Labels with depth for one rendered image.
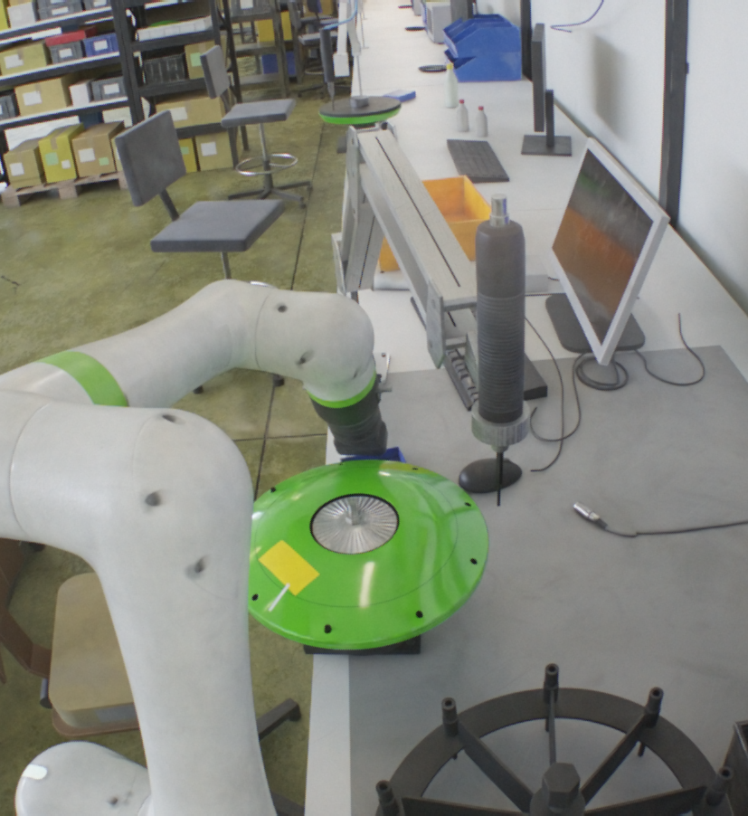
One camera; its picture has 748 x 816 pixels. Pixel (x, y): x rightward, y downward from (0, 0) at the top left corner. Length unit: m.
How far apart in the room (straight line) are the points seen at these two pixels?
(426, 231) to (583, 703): 0.53
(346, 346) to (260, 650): 1.46
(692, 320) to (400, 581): 1.06
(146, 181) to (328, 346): 2.33
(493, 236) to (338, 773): 0.61
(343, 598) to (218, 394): 2.46
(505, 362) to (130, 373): 0.33
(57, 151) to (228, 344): 5.64
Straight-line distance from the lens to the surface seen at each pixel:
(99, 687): 1.46
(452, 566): 0.90
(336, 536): 0.92
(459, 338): 0.76
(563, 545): 1.15
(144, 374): 0.74
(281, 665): 2.19
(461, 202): 2.24
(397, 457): 1.30
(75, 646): 1.55
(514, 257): 0.59
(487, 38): 4.08
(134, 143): 3.11
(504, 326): 0.61
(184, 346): 0.82
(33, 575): 2.70
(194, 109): 6.20
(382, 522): 0.93
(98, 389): 0.68
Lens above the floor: 1.72
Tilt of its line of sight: 33 degrees down
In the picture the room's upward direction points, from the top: 7 degrees counter-clockwise
